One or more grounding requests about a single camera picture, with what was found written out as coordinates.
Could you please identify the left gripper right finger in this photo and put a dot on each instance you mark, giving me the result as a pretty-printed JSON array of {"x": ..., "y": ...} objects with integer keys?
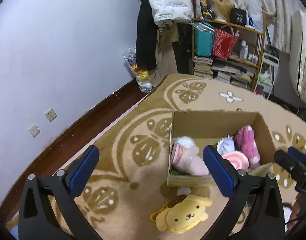
[{"x": 265, "y": 219}]

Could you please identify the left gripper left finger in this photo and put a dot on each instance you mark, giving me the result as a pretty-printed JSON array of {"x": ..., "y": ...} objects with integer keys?
[{"x": 37, "y": 219}]

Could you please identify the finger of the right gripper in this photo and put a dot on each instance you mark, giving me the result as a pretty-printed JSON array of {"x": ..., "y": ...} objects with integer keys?
[
  {"x": 300, "y": 156},
  {"x": 296, "y": 169}
]

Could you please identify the pink swirl lollipop pillow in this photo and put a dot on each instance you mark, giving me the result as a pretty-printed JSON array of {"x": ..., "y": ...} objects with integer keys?
[{"x": 237, "y": 159}]

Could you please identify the yellow dog plush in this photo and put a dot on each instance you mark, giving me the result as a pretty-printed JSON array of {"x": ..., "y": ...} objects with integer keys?
[{"x": 183, "y": 216}]

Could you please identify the pink towel pack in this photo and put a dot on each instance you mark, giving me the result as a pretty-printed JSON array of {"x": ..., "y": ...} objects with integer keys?
[{"x": 188, "y": 161}]

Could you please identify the pink plush toy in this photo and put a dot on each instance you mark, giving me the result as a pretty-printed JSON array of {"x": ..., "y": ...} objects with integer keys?
[{"x": 245, "y": 139}]

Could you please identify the cardboard box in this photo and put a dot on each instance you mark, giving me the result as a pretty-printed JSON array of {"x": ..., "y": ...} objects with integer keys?
[{"x": 208, "y": 127}]

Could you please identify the white purple plush toy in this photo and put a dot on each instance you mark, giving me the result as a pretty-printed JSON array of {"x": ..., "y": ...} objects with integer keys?
[{"x": 226, "y": 145}]

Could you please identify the green tissue pack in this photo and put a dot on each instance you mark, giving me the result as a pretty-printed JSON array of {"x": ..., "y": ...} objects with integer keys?
[{"x": 176, "y": 172}]

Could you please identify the white fluffy chick plush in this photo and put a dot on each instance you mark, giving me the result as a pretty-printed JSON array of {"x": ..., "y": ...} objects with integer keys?
[{"x": 184, "y": 145}]

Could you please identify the beige patterned carpet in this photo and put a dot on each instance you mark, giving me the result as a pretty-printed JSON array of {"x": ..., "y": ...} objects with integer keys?
[{"x": 129, "y": 182}]

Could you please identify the wooden shelf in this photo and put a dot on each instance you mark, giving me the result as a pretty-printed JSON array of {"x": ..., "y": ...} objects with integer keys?
[{"x": 249, "y": 47}]

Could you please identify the white mattress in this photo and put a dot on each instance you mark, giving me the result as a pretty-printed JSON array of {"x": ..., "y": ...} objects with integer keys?
[{"x": 297, "y": 59}]

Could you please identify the stack of books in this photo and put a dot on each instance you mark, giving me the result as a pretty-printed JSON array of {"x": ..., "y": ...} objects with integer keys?
[{"x": 202, "y": 66}]

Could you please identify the red gift bag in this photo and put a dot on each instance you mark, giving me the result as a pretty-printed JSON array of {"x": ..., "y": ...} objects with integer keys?
[{"x": 224, "y": 41}]

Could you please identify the black box with 40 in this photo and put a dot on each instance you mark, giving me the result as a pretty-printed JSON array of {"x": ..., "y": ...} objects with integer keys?
[{"x": 238, "y": 16}]

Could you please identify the teal bag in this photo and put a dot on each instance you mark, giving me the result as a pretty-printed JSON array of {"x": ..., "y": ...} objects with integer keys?
[{"x": 204, "y": 38}]

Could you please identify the blonde wig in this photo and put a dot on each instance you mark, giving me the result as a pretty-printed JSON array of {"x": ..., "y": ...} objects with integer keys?
[{"x": 222, "y": 9}]

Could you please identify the plastic bag with toys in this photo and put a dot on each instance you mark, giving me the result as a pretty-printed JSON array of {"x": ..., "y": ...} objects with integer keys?
[{"x": 141, "y": 75}]

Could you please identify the black hanging coat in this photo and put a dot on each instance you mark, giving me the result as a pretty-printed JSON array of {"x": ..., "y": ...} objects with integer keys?
[{"x": 146, "y": 37}]

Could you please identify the white puffer jacket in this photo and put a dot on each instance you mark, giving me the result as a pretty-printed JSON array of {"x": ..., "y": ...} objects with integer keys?
[{"x": 167, "y": 12}]

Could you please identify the lower wall socket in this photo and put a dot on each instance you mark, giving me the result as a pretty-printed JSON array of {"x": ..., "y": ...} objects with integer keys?
[{"x": 33, "y": 130}]

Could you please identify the wall socket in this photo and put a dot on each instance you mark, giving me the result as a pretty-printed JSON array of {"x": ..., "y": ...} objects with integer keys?
[
  {"x": 50, "y": 115},
  {"x": 33, "y": 130}
]

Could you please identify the upper wall socket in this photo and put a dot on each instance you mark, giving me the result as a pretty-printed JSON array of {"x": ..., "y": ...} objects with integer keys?
[{"x": 50, "y": 115}]

